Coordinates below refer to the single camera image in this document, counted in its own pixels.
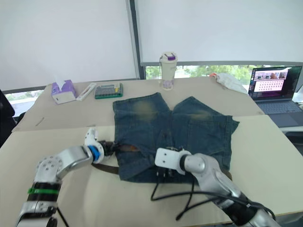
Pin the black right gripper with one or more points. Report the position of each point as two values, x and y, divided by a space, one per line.
166 174

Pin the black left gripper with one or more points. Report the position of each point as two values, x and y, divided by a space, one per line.
104 147

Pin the brown braided belt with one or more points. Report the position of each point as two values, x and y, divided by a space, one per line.
106 168

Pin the blue denim shorts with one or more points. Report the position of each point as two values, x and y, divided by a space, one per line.
180 127

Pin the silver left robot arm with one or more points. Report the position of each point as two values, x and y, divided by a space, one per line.
64 159

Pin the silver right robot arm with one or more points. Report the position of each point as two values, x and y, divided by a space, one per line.
213 175

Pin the green flat case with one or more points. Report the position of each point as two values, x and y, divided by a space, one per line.
109 90

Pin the white slim packet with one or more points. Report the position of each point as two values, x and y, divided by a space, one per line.
86 91

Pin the purple tissue box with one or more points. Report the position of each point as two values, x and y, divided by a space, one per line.
63 92

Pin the cream tumbler with purple lid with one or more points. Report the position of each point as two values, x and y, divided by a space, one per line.
168 73

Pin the crumpled white cloth bag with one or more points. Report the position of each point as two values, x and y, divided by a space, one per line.
229 81

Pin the black office chair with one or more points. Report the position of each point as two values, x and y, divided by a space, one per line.
7 118

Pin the open grey laptop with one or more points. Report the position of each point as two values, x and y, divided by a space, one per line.
274 94

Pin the white roller blind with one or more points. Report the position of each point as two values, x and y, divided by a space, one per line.
64 40
220 30

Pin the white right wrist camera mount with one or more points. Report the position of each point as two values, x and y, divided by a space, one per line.
166 159

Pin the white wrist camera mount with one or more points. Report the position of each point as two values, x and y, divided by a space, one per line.
166 159
91 140

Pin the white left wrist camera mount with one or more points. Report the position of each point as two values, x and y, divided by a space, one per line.
91 140

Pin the grey window frame post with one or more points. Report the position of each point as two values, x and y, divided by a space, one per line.
136 40

